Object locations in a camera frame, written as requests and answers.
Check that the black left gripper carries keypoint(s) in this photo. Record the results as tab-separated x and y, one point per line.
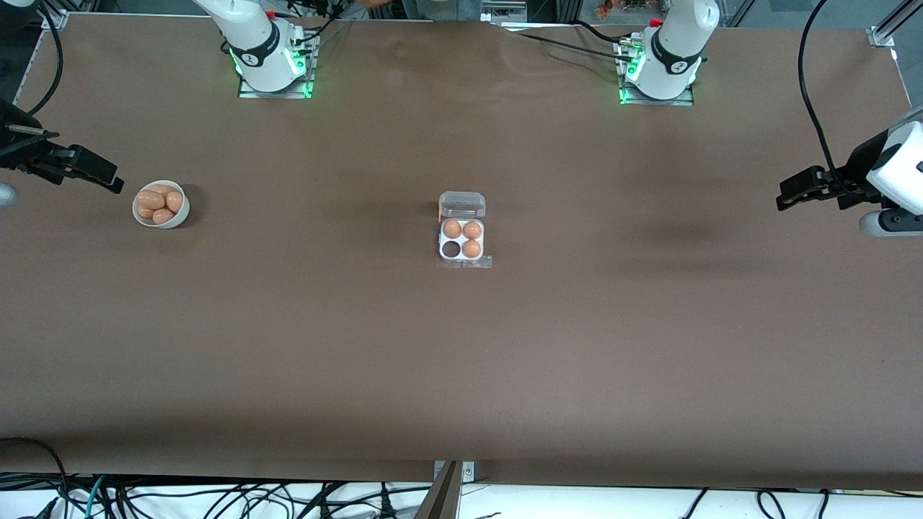
857	169

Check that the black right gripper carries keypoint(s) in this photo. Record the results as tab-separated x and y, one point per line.
16	153

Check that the clear plastic egg box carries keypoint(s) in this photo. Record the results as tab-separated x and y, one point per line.
461	204

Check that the white round bowl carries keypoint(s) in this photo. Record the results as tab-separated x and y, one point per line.
180	218

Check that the orange decorative items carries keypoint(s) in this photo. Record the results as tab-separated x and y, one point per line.
613	7

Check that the clear adhesive tape strip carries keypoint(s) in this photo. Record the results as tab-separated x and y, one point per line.
482	262
448	264

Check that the brown table cover sheet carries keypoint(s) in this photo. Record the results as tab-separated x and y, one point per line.
461	360

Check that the person in grey trousers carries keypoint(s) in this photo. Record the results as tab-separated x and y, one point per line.
440	9

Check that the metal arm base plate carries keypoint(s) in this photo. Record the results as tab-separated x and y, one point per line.
685	101
249	93

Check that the metal corner bracket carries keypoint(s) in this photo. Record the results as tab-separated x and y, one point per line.
56	20

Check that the aluminium frame profile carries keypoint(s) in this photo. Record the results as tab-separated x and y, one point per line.
883	34

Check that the metal equipment frame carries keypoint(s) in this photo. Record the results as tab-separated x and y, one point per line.
505	11

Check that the small metal table bracket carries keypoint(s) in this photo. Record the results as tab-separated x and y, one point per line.
469	472

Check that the dark camera post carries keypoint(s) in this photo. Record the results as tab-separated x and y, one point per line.
441	501

